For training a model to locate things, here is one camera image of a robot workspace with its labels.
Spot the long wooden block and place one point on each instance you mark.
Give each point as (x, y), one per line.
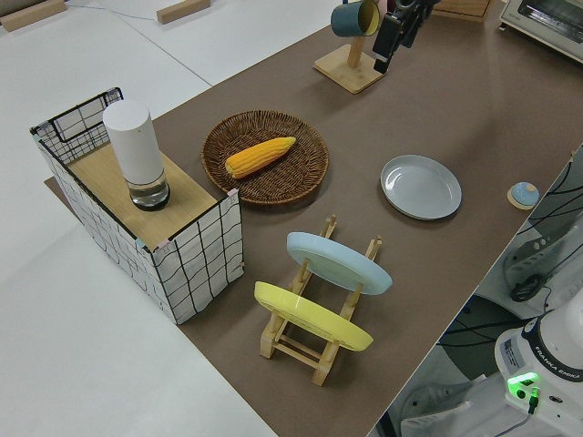
(32, 13)
(180, 11)

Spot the blue dome on wooden base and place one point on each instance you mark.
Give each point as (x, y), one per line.
(524, 195)

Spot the wooden dish rack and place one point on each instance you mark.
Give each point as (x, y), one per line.
(291, 348)

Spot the yellow corn cob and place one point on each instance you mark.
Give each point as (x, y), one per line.
(259, 157)

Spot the pink mug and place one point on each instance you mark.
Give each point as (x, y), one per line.
(383, 4)

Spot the white cylinder with glass base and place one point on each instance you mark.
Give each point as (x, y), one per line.
(134, 145)

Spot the light blue plate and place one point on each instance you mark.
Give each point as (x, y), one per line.
(337, 264)

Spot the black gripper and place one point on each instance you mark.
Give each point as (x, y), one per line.
(416, 8)

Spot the wooden mug tree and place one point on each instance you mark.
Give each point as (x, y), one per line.
(348, 73)

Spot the yellow plate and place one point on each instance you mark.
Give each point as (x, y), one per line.
(309, 318)

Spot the dark blue mug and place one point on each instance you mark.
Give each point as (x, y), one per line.
(345, 20)

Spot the cream toaster oven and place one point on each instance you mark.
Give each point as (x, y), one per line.
(546, 27)

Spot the brown table mat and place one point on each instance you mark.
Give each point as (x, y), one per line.
(410, 114)

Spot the brown wicker basket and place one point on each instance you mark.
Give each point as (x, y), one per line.
(300, 177)

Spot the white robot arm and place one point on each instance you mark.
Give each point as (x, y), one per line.
(546, 364)

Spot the gray round plate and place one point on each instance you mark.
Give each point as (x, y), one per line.
(421, 191)

